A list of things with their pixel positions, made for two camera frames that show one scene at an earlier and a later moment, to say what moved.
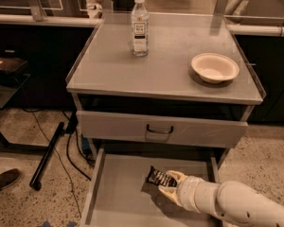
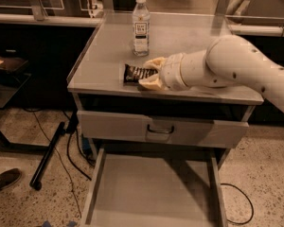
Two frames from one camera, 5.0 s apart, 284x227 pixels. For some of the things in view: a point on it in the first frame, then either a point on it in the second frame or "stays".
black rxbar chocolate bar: x=159 y=178 -> x=133 y=75
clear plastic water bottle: x=139 y=26 stays
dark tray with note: x=6 y=63 stays
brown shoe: x=5 y=180 stays
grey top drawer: x=156 y=130 stays
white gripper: x=189 y=189 -> x=171 y=72
